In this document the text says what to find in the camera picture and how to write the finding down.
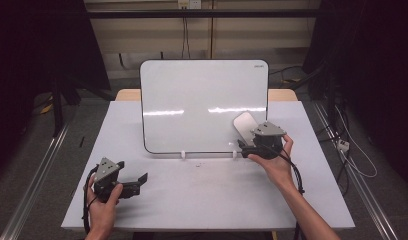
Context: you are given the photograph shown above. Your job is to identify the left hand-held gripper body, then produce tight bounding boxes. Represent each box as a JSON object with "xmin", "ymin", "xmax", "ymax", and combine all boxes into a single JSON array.
[{"xmin": 92, "ymin": 156, "xmax": 124, "ymax": 204}]

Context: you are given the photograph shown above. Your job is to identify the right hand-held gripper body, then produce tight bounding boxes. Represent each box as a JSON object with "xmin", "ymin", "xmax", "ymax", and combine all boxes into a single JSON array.
[{"xmin": 251, "ymin": 120, "xmax": 288, "ymax": 161}]

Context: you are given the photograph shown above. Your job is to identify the white whiteboard eraser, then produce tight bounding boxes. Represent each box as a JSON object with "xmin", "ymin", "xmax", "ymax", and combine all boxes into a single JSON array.
[{"xmin": 232, "ymin": 111, "xmax": 260, "ymax": 147}]

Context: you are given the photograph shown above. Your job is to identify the person's right hand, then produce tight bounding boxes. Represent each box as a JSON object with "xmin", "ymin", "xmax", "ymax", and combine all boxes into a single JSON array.
[{"xmin": 247, "ymin": 133, "xmax": 295, "ymax": 191}]

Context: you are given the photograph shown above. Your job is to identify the person's left hand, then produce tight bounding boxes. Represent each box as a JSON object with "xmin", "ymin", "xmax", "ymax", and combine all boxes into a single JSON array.
[{"xmin": 84, "ymin": 182, "xmax": 125, "ymax": 236}]

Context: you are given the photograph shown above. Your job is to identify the white power strip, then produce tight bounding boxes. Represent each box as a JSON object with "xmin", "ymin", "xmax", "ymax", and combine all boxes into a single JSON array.
[{"xmin": 336, "ymin": 139, "xmax": 351, "ymax": 153}]

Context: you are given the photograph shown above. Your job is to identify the white whiteboard with black rim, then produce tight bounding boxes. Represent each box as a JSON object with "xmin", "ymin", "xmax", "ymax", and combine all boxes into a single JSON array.
[{"xmin": 139, "ymin": 59, "xmax": 269, "ymax": 155}]

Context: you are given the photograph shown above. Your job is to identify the black metal stand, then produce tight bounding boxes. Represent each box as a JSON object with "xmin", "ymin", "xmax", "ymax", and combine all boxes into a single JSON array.
[{"xmin": 51, "ymin": 74, "xmax": 83, "ymax": 138}]

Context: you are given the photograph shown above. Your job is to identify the brown vertical pipe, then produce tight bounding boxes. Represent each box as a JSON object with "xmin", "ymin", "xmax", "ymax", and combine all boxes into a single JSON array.
[{"xmin": 209, "ymin": 0, "xmax": 215, "ymax": 60}]

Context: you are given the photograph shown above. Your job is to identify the dark curtain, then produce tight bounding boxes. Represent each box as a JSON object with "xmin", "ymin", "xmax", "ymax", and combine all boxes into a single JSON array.
[
  {"xmin": 302, "ymin": 0, "xmax": 408, "ymax": 183},
  {"xmin": 0, "ymin": 0, "xmax": 112, "ymax": 169}
]

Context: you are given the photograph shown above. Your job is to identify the black horizontal bar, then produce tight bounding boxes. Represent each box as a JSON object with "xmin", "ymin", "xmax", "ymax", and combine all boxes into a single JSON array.
[{"xmin": 84, "ymin": 8, "xmax": 324, "ymax": 19}]

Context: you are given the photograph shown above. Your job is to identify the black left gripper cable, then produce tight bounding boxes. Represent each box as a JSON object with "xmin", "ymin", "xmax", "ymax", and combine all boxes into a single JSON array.
[{"xmin": 82, "ymin": 165, "xmax": 99, "ymax": 235}]

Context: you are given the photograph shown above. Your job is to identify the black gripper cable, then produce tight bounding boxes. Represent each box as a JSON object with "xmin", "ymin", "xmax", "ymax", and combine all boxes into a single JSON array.
[
  {"xmin": 82, "ymin": 165, "xmax": 99, "ymax": 235},
  {"xmin": 273, "ymin": 150, "xmax": 306, "ymax": 240}
]

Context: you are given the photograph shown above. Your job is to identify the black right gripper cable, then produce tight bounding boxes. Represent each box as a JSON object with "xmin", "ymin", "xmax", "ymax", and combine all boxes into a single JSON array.
[{"xmin": 273, "ymin": 150, "xmax": 306, "ymax": 240}]

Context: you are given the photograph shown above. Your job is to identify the aluminium floor rail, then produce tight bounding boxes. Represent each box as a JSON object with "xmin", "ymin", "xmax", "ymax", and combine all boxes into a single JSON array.
[
  {"xmin": 312, "ymin": 100, "xmax": 399, "ymax": 240},
  {"xmin": 0, "ymin": 122, "xmax": 72, "ymax": 240}
]

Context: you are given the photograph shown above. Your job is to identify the black floor cables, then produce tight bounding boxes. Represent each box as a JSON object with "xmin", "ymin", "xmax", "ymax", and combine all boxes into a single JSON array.
[{"xmin": 318, "ymin": 99, "xmax": 351, "ymax": 198}]

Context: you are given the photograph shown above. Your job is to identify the white cable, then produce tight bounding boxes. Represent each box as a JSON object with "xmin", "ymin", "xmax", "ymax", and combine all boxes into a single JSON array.
[{"xmin": 334, "ymin": 105, "xmax": 378, "ymax": 179}]

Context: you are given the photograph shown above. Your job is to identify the black wall cable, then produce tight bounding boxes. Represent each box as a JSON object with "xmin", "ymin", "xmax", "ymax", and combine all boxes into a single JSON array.
[{"xmin": 181, "ymin": 17, "xmax": 190, "ymax": 60}]

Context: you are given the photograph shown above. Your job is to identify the white wall socket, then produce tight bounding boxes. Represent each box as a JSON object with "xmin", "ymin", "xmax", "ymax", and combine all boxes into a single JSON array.
[{"xmin": 177, "ymin": 0, "xmax": 203, "ymax": 10}]

